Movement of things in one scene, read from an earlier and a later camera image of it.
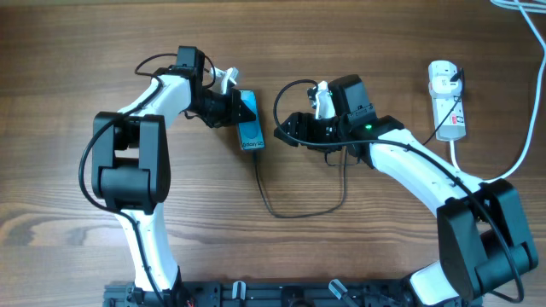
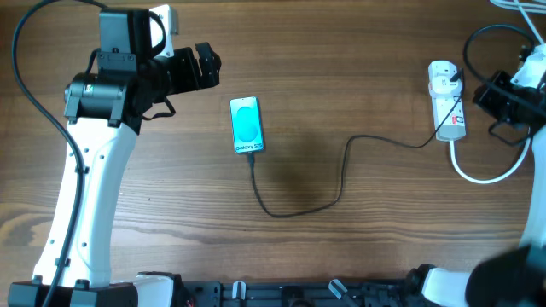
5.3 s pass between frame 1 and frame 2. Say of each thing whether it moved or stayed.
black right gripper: moved
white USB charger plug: stayed
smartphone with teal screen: moved
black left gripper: moved
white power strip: stayed
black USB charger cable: moved
